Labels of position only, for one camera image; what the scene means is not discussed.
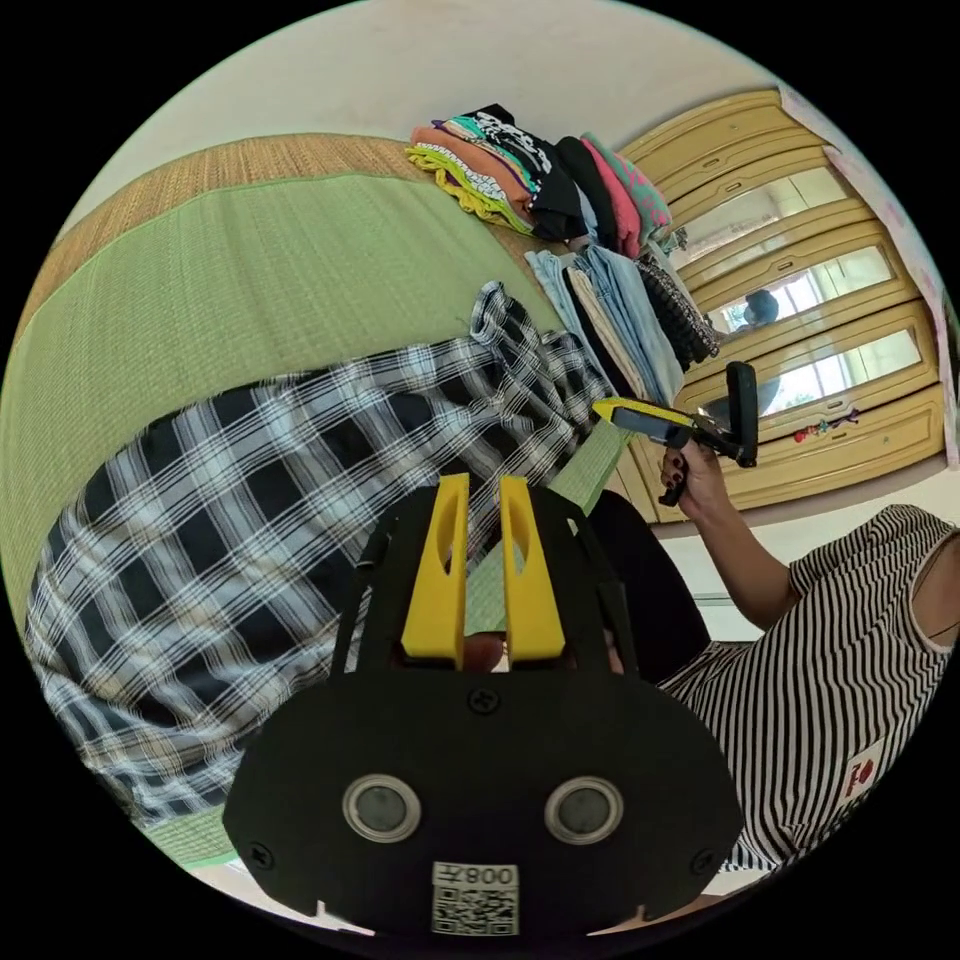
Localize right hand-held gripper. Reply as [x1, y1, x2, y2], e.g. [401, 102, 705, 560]
[591, 398, 742, 508]

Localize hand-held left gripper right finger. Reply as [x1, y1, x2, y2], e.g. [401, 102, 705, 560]
[500, 475, 566, 666]

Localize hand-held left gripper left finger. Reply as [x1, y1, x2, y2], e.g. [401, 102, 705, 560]
[400, 473, 471, 670]

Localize pile of clothes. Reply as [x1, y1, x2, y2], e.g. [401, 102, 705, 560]
[404, 104, 726, 408]

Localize person's right hand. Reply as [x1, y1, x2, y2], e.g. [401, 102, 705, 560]
[658, 443, 735, 528]

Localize person's right forearm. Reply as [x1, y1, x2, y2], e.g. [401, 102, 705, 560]
[697, 503, 801, 633]

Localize black white plaid pants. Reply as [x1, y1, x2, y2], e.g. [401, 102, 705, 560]
[22, 281, 625, 828]

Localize person's body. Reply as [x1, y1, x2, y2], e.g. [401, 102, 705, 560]
[551, 487, 960, 880]

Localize bed with green woven mat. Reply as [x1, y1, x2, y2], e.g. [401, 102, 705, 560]
[0, 133, 633, 873]

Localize yellow cupboard with mirror doors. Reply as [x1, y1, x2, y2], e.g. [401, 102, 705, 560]
[613, 89, 951, 526]

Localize person's left hand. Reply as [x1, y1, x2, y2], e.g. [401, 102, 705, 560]
[460, 632, 513, 674]

